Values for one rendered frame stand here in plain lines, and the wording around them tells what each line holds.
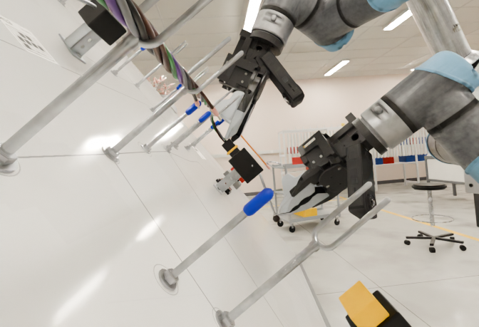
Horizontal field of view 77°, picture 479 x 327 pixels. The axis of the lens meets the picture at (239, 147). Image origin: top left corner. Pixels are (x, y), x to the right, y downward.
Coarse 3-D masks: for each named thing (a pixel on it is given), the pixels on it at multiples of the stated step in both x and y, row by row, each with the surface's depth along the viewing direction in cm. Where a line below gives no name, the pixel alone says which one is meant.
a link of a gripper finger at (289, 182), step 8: (288, 176) 55; (288, 184) 55; (296, 184) 53; (312, 184) 50; (288, 192) 52; (304, 192) 51; (312, 192) 52; (288, 200) 52; (296, 200) 52; (280, 208) 54; (288, 208) 53
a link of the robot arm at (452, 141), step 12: (468, 108) 41; (456, 120) 41; (468, 120) 41; (432, 132) 45; (444, 132) 43; (456, 132) 42; (468, 132) 41; (444, 144) 44; (456, 144) 42; (468, 144) 41; (444, 156) 49; (456, 156) 43; (468, 156) 42; (468, 168) 42
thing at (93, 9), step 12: (84, 0) 37; (84, 12) 38; (96, 12) 38; (108, 12) 38; (84, 24) 40; (96, 24) 38; (108, 24) 39; (120, 24) 40; (60, 36) 40; (72, 36) 40; (84, 36) 39; (96, 36) 40; (108, 36) 40; (120, 36) 42; (72, 48) 39; (84, 48) 40
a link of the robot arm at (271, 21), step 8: (264, 16) 56; (272, 16) 55; (280, 16) 55; (256, 24) 57; (264, 24) 56; (272, 24) 55; (280, 24) 56; (288, 24) 56; (272, 32) 55; (280, 32) 56; (288, 32) 57; (280, 40) 57
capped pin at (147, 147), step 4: (192, 104) 35; (200, 104) 35; (188, 108) 35; (192, 108) 35; (196, 108) 35; (188, 112) 35; (192, 112) 35; (180, 116) 35; (184, 116) 35; (176, 120) 35; (180, 120) 35; (172, 124) 35; (176, 124) 35; (168, 128) 35; (164, 132) 35; (160, 136) 35; (152, 140) 35; (156, 140) 35; (148, 144) 35; (152, 144) 35; (144, 148) 35; (148, 148) 35; (148, 152) 35
